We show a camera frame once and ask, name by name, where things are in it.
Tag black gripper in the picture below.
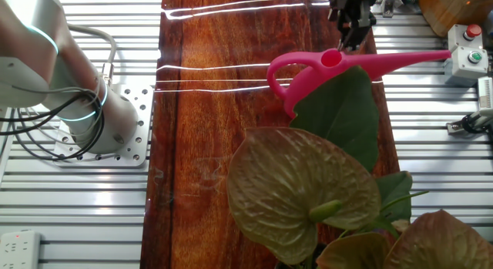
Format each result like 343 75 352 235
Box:
328 0 377 52

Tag pink plastic watering can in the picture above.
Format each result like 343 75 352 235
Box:
266 48 452 119

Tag potted green leafy plant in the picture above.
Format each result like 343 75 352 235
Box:
226 65 493 269

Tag grey box with red button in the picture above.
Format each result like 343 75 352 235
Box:
447 23 485 52

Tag glossy wood grain board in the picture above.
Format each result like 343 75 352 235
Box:
139 0 401 269

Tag white power strip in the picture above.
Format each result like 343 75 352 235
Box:
0 229 42 269

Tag aluminium camera mount bar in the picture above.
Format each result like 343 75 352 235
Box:
445 109 493 136

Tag silver ribbed depth camera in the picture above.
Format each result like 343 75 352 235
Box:
477 76 493 110

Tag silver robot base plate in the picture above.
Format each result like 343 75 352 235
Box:
52 82 155 169

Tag thick grey base cable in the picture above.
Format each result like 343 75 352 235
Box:
67 24 119 85

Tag black arm base cables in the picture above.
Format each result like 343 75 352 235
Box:
0 86 106 162

